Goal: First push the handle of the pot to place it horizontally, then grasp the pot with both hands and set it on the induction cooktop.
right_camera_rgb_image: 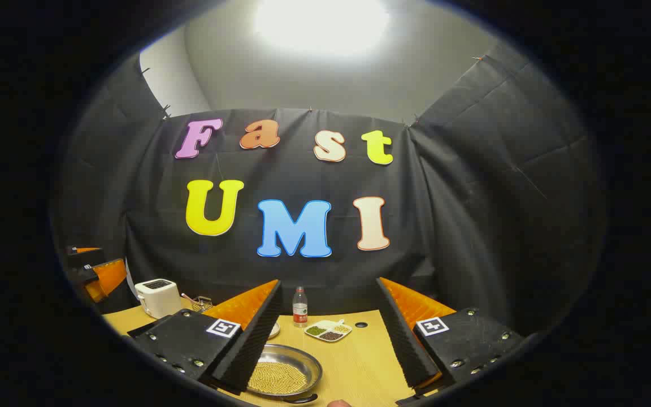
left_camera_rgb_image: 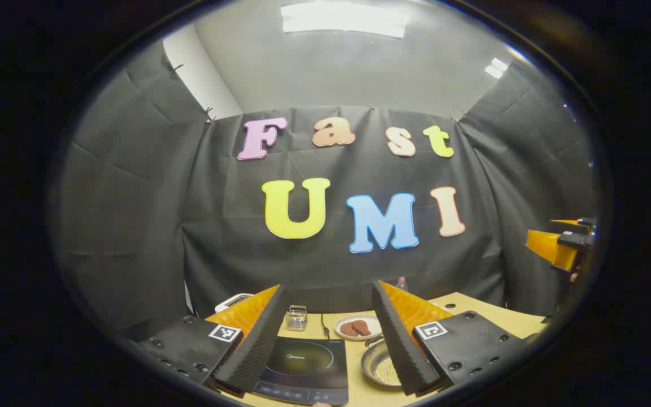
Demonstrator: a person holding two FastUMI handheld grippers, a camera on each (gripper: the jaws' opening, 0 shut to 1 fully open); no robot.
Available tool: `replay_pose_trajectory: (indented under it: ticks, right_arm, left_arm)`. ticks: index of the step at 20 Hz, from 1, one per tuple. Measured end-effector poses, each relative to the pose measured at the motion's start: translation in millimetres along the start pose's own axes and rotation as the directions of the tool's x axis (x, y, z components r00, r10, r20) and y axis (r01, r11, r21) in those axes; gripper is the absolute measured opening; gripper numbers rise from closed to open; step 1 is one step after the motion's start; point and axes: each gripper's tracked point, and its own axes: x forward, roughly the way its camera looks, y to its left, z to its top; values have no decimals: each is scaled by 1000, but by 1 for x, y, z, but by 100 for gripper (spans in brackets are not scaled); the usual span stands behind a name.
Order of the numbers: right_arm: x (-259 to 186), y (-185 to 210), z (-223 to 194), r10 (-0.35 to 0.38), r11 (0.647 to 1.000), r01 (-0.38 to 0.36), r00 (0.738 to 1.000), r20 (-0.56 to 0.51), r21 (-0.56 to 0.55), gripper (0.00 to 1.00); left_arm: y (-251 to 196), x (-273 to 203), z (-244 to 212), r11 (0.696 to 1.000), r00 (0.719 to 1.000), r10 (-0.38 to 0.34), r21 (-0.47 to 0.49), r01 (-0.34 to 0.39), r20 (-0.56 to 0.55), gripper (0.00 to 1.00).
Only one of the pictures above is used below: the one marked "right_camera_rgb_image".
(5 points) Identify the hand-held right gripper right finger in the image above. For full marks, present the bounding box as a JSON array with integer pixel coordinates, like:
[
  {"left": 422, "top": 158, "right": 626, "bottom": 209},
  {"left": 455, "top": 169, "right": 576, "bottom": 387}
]
[{"left": 375, "top": 277, "right": 524, "bottom": 405}]

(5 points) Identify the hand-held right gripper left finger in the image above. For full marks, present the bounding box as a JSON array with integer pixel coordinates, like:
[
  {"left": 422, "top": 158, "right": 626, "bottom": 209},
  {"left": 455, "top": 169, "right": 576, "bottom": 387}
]
[{"left": 128, "top": 279, "right": 283, "bottom": 395}]

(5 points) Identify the stainless steel pot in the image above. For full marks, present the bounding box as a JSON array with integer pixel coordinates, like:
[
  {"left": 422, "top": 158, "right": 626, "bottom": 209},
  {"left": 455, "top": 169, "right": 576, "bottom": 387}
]
[{"left": 246, "top": 343, "right": 324, "bottom": 404}]

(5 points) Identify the pile of yellow soybeans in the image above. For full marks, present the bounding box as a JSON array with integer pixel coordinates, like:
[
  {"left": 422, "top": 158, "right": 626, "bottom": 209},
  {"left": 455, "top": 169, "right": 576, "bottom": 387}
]
[{"left": 248, "top": 362, "right": 307, "bottom": 395}]

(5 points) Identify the clear plastic water bottle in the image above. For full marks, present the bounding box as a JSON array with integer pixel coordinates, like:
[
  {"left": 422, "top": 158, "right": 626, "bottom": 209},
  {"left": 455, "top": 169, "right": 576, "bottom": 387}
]
[{"left": 293, "top": 286, "right": 309, "bottom": 328}]

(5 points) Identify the white toaster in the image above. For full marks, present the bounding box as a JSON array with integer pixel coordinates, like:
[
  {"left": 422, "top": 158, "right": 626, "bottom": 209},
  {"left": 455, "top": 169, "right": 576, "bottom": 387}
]
[{"left": 134, "top": 278, "right": 182, "bottom": 320}]

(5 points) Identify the white divided bean dish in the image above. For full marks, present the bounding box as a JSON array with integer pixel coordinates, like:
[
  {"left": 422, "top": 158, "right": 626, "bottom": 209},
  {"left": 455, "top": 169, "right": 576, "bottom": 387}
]
[{"left": 304, "top": 319, "right": 353, "bottom": 343}]

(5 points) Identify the black backdrop cloth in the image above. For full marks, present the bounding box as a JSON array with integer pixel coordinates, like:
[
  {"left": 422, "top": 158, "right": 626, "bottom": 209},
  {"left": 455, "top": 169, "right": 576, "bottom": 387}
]
[{"left": 51, "top": 45, "right": 606, "bottom": 340}]

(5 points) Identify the ceiling light panel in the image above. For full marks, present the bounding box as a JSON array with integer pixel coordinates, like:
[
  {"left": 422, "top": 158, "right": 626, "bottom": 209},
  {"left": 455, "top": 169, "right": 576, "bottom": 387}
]
[{"left": 253, "top": 0, "right": 391, "bottom": 58}]

